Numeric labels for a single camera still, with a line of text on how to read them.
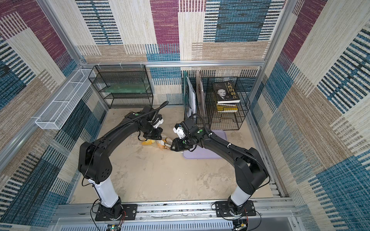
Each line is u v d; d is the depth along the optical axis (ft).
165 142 2.79
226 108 2.93
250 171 1.45
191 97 2.93
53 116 2.31
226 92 3.19
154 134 2.54
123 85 3.45
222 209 2.42
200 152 3.08
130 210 2.44
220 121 3.25
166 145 2.73
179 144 2.36
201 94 3.24
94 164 1.56
